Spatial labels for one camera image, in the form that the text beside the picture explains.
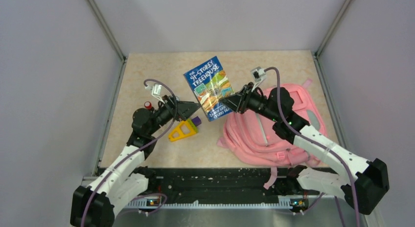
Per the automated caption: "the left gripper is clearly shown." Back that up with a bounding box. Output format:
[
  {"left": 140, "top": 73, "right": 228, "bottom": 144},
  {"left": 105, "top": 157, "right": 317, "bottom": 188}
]
[{"left": 148, "top": 94, "right": 202, "bottom": 135}]

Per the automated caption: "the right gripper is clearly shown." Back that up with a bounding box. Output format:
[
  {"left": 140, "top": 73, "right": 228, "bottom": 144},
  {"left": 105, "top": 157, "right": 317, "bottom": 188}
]
[{"left": 220, "top": 81, "right": 279, "bottom": 122}]

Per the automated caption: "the blue treehouse book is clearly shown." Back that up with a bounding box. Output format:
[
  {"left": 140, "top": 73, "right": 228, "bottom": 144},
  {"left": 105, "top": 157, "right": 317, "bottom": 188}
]
[{"left": 184, "top": 56, "right": 234, "bottom": 122}]

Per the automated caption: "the pink backpack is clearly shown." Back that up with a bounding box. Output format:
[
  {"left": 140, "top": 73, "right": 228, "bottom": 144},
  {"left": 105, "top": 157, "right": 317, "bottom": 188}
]
[{"left": 217, "top": 79, "right": 327, "bottom": 189}]

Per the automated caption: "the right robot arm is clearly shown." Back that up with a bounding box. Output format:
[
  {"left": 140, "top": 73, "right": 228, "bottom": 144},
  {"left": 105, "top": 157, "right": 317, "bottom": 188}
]
[{"left": 220, "top": 82, "right": 390, "bottom": 215}]

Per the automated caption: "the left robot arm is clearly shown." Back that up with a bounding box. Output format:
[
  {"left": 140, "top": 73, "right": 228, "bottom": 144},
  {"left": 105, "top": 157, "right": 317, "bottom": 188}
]
[{"left": 70, "top": 95, "right": 201, "bottom": 227}]

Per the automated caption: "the purple cube block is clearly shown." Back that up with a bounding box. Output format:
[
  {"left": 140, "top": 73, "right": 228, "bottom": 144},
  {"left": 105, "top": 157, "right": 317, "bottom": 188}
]
[{"left": 191, "top": 116, "right": 202, "bottom": 127}]

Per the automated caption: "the green strip block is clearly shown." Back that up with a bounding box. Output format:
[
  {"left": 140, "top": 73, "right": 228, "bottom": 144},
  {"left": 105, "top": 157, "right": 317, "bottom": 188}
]
[{"left": 185, "top": 119, "right": 198, "bottom": 132}]

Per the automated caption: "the red black stamp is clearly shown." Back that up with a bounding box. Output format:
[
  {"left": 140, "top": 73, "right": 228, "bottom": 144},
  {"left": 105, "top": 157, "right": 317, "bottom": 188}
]
[{"left": 144, "top": 101, "right": 153, "bottom": 111}]

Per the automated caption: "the black base bar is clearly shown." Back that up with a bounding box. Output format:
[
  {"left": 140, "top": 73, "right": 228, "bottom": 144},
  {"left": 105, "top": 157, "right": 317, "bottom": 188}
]
[{"left": 133, "top": 167, "right": 319, "bottom": 204}]

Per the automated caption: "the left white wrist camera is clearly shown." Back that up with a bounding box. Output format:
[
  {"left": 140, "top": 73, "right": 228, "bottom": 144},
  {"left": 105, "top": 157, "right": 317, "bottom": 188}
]
[{"left": 145, "top": 84, "right": 162, "bottom": 98}]

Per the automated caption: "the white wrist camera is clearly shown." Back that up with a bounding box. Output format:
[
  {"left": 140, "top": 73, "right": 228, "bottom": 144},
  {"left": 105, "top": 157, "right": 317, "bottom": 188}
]
[
  {"left": 251, "top": 67, "right": 267, "bottom": 83},
  {"left": 145, "top": 84, "right": 162, "bottom": 98}
]

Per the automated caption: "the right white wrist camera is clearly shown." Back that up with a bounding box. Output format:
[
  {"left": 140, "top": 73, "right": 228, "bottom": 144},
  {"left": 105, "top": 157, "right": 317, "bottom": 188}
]
[{"left": 251, "top": 67, "right": 267, "bottom": 83}]

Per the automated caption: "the metal frame rail left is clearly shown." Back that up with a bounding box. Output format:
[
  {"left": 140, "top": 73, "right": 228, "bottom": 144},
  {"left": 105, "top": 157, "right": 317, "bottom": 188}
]
[{"left": 85, "top": 0, "right": 127, "bottom": 175}]

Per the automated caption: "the metal frame rail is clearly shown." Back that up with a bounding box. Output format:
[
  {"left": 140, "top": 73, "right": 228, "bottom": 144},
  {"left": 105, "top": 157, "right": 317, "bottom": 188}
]
[
  {"left": 312, "top": 0, "right": 355, "bottom": 149},
  {"left": 85, "top": 0, "right": 127, "bottom": 175}
]

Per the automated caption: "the metal frame rail right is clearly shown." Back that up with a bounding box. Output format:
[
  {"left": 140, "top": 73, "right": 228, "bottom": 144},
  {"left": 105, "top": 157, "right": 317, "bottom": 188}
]
[{"left": 312, "top": 0, "right": 355, "bottom": 149}]

